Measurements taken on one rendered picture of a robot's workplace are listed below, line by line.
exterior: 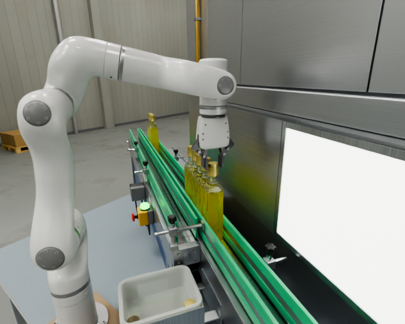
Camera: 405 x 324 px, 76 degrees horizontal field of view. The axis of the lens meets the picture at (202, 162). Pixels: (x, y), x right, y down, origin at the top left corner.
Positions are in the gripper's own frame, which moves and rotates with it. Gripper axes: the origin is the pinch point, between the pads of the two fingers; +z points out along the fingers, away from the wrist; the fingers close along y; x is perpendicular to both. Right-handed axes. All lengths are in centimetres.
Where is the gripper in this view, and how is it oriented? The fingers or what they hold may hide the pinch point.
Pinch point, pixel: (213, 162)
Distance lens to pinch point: 85.3
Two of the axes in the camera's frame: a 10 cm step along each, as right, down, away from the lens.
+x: 3.5, 2.9, -8.9
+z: 0.1, 9.5, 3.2
